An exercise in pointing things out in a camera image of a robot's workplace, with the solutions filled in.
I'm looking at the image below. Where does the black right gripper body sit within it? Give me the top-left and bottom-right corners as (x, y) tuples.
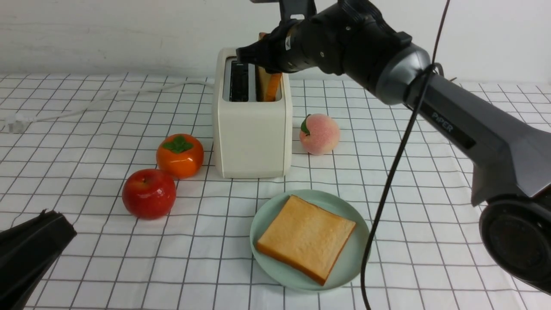
(236, 18), (344, 74)

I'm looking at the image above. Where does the golden toast slice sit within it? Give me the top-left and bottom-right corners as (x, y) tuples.
(253, 195), (356, 286)
(257, 32), (283, 102)

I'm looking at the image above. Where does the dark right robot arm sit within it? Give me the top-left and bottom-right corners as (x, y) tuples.
(236, 0), (551, 294)

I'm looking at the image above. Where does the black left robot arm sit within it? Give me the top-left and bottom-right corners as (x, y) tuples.
(0, 210), (77, 310)

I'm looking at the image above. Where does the cream white toaster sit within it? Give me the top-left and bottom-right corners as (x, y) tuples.
(212, 47), (293, 179)

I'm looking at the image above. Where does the pink peach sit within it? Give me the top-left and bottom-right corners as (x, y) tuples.
(299, 114), (341, 155)

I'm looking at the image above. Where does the orange persimmon with green leaf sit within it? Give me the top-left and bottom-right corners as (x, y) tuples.
(156, 133), (204, 179)

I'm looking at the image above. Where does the white checkered tablecloth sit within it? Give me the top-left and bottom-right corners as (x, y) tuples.
(0, 74), (550, 310)

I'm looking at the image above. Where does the red apple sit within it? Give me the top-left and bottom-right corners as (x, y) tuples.
(121, 169), (176, 220)

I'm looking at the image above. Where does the pale green round plate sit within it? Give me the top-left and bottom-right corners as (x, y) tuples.
(250, 189), (369, 292)

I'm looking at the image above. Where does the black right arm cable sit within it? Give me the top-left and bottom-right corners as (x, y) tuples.
(361, 0), (452, 310)

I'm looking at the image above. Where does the white toaster power cord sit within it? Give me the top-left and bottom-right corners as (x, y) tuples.
(0, 80), (215, 132)

